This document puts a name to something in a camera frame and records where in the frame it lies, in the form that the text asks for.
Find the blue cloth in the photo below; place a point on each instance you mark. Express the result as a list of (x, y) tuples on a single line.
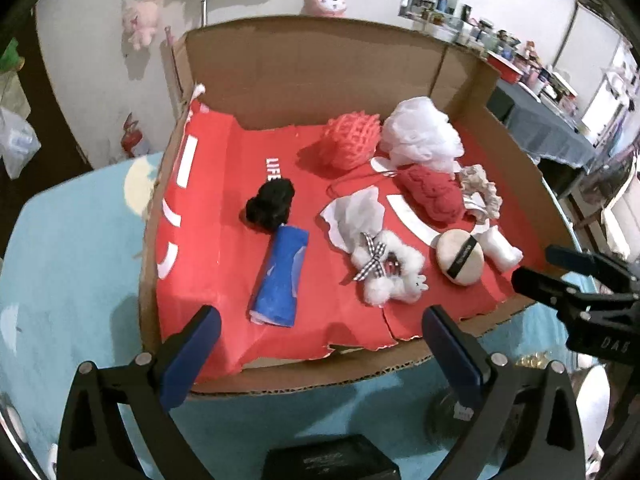
[(276, 300)]

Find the red bag box liner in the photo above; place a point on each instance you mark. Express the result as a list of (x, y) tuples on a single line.
[(237, 226)]

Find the black yarn scrunchie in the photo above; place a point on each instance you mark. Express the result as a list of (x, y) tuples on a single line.
[(271, 206)]

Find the round beige powder puff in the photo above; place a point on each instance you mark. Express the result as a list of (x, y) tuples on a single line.
[(460, 257)]

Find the gold hair clip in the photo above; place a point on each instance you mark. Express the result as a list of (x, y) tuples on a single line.
[(537, 360)]

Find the green plush toy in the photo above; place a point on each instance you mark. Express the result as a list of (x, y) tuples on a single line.
[(10, 60)]

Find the glass jar metal lid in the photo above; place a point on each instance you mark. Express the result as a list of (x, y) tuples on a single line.
[(446, 419)]

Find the red knitted yarn item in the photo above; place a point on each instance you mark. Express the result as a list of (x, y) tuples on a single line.
[(437, 193)]

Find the brown cardboard box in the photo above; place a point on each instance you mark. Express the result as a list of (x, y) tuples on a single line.
[(258, 93)]

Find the teal table cloth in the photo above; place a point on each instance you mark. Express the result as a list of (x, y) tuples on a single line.
[(69, 294)]

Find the white sock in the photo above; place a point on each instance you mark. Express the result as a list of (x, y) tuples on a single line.
[(499, 250)]

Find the red toy fire extinguisher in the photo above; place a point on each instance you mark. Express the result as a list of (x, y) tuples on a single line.
[(131, 135)]

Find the pink plush toy right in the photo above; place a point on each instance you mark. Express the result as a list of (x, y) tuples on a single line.
[(325, 8)]

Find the white mesh bath pouf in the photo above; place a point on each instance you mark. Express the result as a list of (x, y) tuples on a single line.
[(418, 133)]

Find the dark grey covered side table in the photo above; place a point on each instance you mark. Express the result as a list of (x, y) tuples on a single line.
[(537, 131)]

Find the cream knitted scrunchie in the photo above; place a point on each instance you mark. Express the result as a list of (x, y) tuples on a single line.
[(480, 196)]

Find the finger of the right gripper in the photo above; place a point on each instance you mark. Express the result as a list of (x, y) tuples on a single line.
[(614, 273), (560, 292)]

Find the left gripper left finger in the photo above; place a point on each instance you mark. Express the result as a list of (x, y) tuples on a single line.
[(94, 443)]

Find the pink stick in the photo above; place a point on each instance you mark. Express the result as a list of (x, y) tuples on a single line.
[(170, 46)]

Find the white plastic bag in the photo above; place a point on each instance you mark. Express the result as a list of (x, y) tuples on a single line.
[(19, 143)]

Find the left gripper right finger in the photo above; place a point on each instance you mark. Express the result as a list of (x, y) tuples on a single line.
[(548, 442)]

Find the black beauty cream box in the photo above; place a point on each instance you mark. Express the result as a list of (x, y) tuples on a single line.
[(351, 457)]

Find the white fluffy bow scrunchie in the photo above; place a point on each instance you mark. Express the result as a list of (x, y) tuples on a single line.
[(388, 269)]

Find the white refrigerator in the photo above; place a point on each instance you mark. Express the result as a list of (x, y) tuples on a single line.
[(594, 60)]

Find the red basin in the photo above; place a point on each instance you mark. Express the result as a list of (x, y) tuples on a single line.
[(508, 71)]

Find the pale pink plush toy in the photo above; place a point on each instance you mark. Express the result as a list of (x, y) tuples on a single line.
[(140, 20)]

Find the red foam net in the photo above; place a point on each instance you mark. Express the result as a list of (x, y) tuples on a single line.
[(349, 140)]

